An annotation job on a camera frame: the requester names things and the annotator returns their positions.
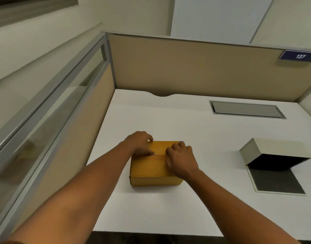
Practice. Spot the person's right hand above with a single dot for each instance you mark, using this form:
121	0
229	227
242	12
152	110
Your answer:
181	162

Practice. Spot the person's left hand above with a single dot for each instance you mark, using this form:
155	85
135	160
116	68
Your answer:
137	143

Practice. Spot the person's left thumb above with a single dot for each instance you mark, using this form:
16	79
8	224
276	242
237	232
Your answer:
148	150

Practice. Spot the person's right fingers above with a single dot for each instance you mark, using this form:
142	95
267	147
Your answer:
177	147

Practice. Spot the yellow cardboard box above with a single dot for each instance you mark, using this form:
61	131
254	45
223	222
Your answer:
150	170

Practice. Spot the person's right forearm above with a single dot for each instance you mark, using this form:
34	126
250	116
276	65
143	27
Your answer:
236	210

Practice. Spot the person's left forearm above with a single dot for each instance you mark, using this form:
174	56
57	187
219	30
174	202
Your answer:
69	200

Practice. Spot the beige cubicle partition panel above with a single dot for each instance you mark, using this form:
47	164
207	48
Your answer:
196	68

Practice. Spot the open grey gift box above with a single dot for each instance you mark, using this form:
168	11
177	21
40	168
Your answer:
275	165

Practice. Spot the glass-topped cubicle partition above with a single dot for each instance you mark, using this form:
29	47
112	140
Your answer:
48	119

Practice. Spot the blue number sign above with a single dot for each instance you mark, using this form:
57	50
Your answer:
299	56

